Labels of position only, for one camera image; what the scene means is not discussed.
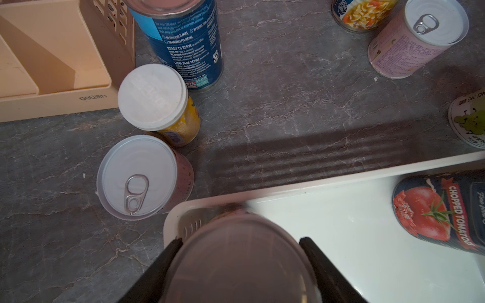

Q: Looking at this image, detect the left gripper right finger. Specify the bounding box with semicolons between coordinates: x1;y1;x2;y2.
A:
299;237;366;303

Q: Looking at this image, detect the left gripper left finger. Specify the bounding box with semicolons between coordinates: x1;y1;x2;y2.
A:
118;239;183;303

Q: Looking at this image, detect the tall yellow can white lid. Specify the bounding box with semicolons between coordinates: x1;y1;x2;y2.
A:
160;209;322;302

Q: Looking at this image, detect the dark chopped tomatoes can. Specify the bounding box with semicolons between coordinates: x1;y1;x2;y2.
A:
392;169;484;255

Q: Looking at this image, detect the blue Progresso noodle soup can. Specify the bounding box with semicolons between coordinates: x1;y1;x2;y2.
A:
331;0;399;32

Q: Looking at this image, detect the white perforated plastic basket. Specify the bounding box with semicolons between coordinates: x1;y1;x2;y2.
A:
163;152;484;302

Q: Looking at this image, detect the pink can front left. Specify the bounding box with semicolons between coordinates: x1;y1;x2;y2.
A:
97;135;195;221

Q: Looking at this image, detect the short yellow can white lid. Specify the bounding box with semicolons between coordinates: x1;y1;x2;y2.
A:
117;64;201;147

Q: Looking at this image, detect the small green can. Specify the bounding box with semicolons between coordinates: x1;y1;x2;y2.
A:
448;88;485;149

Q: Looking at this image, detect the peach plastic file organizer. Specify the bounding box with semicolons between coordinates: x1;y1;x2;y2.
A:
1;1;136;122

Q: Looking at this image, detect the blue Progresso soup can left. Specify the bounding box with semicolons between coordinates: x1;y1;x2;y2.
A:
126;0;224;90

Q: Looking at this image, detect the small pink can back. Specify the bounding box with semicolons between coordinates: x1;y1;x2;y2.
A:
368;0;469;79

